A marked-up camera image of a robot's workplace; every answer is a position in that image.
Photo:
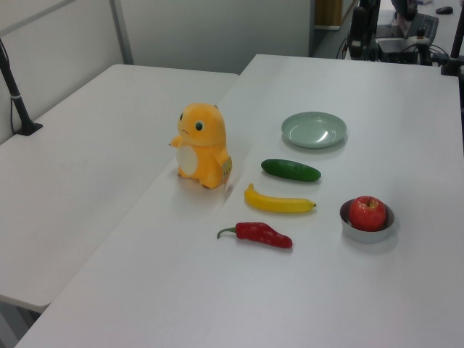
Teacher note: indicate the grey control box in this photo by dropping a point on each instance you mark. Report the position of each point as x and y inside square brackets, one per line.
[393, 45]

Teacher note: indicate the black camera pole with base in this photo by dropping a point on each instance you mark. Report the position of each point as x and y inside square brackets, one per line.
[16, 101]

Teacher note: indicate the wooden cabinet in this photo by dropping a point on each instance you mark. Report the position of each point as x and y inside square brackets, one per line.
[328, 12]

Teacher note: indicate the pale green plate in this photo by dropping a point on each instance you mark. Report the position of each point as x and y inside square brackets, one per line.
[311, 132]

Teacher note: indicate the orange plush toy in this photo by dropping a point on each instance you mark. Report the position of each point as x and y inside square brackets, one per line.
[203, 152]

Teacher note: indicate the red apple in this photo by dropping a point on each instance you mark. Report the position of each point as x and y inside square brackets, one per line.
[367, 214]

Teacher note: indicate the red chili pepper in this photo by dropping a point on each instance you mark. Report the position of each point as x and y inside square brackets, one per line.
[262, 233]

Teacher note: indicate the grey bowl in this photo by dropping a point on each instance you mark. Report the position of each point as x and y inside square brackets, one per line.
[364, 237]

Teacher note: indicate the grey partition post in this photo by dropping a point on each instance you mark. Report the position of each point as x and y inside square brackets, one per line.
[121, 32]

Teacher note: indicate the yellow banana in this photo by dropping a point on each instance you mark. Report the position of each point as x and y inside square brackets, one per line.
[279, 204]

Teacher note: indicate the paper tag on plush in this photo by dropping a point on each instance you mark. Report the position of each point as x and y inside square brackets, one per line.
[227, 171]

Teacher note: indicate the green cucumber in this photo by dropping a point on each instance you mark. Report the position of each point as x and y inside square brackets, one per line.
[290, 170]

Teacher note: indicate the black keyboard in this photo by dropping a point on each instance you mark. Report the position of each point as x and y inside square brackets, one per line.
[427, 25]

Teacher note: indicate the black computer mouse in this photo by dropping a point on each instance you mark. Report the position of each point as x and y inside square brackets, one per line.
[444, 10]

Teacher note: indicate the black pole with clamp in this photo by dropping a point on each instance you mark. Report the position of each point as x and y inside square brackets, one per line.
[453, 58]

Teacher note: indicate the black equipment stand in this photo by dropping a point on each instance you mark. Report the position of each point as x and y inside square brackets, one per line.
[360, 29]

